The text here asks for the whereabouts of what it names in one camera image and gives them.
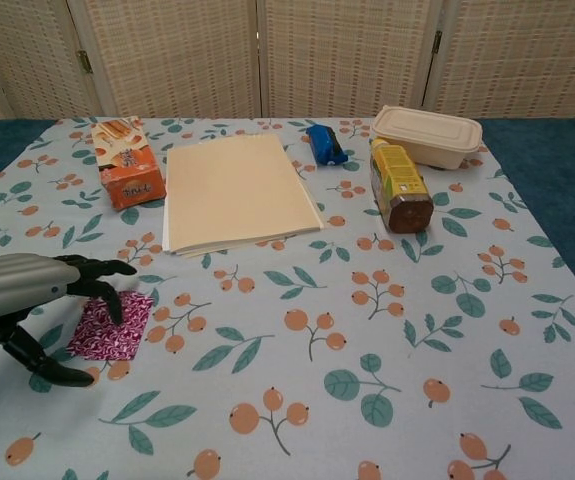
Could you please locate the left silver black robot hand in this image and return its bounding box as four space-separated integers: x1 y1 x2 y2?
0 252 139 387

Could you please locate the pink patterned packet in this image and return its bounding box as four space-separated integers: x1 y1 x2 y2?
66 291 155 362

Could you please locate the pale yellow paper sheet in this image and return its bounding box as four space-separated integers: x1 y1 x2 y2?
161 132 327 259

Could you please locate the orange biscuit snack box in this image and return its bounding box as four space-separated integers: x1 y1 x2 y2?
90 115 168 212

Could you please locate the floral berry print tablecloth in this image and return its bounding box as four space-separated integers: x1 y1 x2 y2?
0 116 575 480

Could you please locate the blue snack packet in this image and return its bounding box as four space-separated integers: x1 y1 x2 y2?
305 123 351 168

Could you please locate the yellow label tea bottle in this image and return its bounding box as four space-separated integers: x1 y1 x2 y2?
369 138 435 235

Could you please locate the woven bamboo folding screen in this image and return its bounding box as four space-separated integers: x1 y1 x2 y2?
0 0 575 129

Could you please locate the beige lidded lunch box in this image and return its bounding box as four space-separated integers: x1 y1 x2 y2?
370 104 484 172

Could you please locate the teal blue table cover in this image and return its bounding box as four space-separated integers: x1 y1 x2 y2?
0 116 575 321

